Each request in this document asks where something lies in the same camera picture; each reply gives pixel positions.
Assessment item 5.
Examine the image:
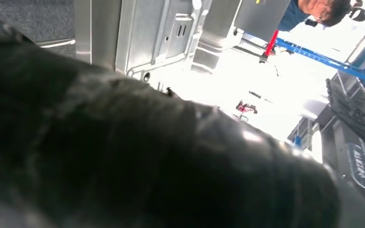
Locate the stainless steel workbench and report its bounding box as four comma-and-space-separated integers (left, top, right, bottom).
74, 0, 244, 75

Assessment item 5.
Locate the stamped metal panel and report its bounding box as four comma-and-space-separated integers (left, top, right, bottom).
115, 0, 214, 92

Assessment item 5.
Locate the blue metal beam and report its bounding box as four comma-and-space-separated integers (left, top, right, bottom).
274, 38, 365, 85

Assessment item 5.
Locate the blue oval sign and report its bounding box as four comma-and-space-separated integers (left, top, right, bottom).
346, 142, 365, 192

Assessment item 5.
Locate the person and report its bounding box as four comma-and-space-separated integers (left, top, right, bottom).
277, 0, 365, 32

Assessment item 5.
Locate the white power cable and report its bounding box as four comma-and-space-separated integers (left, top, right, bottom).
39, 39, 76, 49

